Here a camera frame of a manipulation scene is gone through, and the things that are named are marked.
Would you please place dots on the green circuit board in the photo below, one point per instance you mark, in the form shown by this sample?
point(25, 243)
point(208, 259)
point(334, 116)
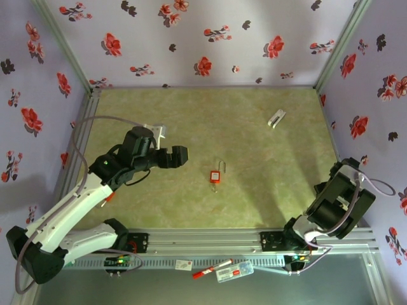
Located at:
point(119, 262)

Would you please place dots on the aluminium corner post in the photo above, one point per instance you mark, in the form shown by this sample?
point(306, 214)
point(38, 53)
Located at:
point(63, 44)
point(343, 41)

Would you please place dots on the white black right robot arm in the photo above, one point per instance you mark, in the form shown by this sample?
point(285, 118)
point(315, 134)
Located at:
point(362, 213)

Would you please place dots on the long aluminium base rail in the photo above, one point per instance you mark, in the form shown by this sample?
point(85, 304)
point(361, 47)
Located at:
point(203, 241)

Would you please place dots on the clear plastic labelled box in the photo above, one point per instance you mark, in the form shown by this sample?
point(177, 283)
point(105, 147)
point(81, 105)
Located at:
point(234, 272)

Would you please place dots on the white clip on mat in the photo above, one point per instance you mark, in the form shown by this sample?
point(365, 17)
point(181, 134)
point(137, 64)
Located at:
point(277, 118)

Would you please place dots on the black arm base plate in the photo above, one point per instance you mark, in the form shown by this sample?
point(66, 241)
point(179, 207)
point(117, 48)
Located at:
point(139, 243)
point(270, 242)

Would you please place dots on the small board green light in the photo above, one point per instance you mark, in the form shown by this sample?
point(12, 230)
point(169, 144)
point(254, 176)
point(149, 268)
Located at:
point(297, 258)

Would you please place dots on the white card red logo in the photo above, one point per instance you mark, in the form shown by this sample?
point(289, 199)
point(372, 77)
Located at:
point(183, 265)

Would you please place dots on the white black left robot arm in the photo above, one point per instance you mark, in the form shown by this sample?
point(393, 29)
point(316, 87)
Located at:
point(63, 216)

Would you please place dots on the aluminium side rail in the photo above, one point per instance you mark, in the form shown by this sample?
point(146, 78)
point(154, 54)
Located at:
point(87, 108)

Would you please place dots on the small metal key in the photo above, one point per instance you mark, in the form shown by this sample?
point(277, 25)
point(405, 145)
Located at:
point(215, 188)

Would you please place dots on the red padlock silver shackle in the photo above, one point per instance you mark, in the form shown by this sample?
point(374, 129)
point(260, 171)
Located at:
point(215, 177)

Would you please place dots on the red white marker pen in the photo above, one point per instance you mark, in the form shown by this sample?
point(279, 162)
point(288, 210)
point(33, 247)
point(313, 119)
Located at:
point(206, 271)

